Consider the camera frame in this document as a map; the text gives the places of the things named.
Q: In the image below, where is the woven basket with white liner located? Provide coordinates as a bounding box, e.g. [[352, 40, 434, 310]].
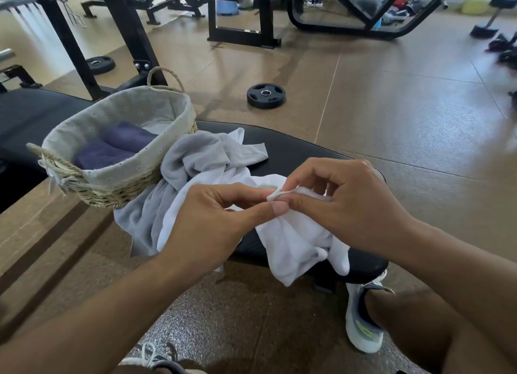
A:
[[26, 67, 199, 209]]

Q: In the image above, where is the person's right hand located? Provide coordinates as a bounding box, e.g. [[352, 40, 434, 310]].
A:
[[278, 158, 421, 261]]

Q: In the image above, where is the black rubber weight plate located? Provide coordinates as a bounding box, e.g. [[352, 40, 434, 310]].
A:
[[247, 83, 287, 110], [86, 56, 117, 76]]

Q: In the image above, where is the blue plastic container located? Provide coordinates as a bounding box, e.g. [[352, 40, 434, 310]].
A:
[[216, 0, 240, 17]]

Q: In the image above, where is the black gym accessory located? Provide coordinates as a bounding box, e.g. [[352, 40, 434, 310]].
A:
[[470, 0, 517, 39], [484, 32, 517, 70]]

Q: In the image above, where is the black steel squat rack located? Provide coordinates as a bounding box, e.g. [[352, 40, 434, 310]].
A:
[[0, 0, 169, 102]]

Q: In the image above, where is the black barbell stand frame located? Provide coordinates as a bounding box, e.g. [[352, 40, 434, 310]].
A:
[[0, 64, 43, 91]]

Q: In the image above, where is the person's right white shoe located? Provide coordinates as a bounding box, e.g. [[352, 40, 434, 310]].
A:
[[345, 269, 395, 354]]

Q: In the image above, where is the dark purple towel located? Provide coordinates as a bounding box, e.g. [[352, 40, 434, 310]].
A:
[[103, 121, 158, 153], [74, 139, 136, 170]]

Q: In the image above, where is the yellow green cushion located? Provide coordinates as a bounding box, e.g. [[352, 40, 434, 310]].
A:
[[461, 0, 492, 16]]

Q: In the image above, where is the person's left forearm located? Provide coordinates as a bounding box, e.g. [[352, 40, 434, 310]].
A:
[[0, 248, 211, 374]]

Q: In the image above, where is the person's left white shoe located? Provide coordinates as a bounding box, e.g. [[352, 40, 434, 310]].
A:
[[119, 342, 207, 374]]

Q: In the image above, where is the person's left hand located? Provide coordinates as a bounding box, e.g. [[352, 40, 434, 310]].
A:
[[161, 182, 290, 273]]

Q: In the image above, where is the person's left leg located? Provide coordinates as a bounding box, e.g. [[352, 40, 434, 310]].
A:
[[109, 363, 178, 374]]

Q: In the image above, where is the black padded weight bench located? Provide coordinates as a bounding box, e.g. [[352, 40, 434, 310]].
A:
[[0, 88, 389, 294]]

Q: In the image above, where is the person's leg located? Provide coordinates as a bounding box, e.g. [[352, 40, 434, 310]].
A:
[[365, 288, 517, 374], [109, 363, 178, 374]]

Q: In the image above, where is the person's right leg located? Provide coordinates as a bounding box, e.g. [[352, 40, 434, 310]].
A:
[[365, 288, 517, 374]]

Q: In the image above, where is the person's right forearm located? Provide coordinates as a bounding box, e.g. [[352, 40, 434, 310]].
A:
[[397, 220, 517, 374]]

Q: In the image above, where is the light grey towel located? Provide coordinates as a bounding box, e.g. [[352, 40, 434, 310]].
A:
[[114, 128, 269, 257]]

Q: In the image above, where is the black steel base beam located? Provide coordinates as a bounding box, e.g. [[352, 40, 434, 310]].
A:
[[0, 161, 47, 213]]

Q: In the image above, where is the black bench press frame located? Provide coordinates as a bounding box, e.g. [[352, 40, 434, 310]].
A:
[[133, 0, 282, 49]]

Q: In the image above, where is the person's white shoe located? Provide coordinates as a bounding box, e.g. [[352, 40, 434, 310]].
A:
[[345, 269, 395, 354], [119, 342, 207, 374]]

